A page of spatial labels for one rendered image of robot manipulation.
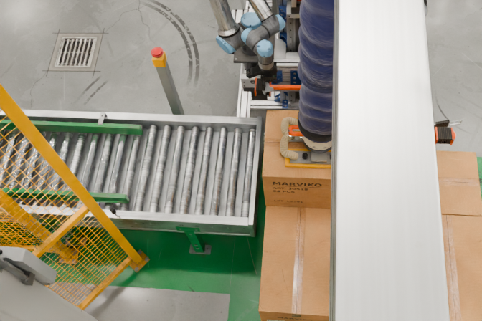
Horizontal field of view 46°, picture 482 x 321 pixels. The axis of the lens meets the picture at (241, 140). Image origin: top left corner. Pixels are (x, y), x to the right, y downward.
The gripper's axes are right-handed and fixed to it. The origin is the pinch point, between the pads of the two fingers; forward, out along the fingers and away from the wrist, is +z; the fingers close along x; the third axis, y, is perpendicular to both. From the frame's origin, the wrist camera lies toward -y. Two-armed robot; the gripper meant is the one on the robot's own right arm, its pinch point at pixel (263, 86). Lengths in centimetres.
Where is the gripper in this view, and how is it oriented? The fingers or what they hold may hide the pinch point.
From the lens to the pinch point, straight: 300.2
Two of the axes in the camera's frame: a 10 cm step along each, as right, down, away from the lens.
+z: 0.8, 4.7, 8.8
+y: 9.9, 0.2, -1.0
